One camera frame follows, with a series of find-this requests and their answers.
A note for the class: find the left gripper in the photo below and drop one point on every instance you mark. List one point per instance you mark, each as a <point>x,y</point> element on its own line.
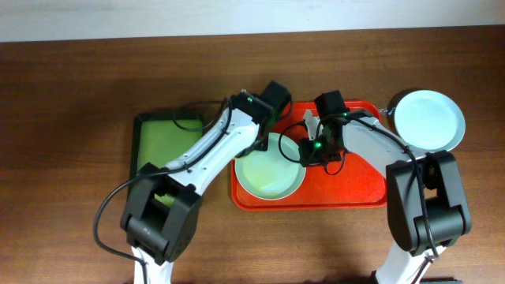
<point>259,143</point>

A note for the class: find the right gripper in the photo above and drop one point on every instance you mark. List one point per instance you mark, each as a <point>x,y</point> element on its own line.
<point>308,158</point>

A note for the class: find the white plate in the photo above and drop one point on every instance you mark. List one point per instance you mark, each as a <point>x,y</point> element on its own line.
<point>271,174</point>
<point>429,120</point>

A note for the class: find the white plate top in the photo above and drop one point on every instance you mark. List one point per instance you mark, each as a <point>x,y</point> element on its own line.
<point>429,120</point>

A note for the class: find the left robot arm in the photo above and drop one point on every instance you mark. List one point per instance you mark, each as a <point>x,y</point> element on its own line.
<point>162,208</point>

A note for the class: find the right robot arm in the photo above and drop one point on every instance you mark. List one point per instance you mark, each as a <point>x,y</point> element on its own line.
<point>427,210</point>

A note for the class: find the red plastic tray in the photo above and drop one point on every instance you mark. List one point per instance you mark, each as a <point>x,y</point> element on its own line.
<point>356,185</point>

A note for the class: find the green soapy water tray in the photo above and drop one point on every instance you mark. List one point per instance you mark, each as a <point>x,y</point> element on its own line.
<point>157,140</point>

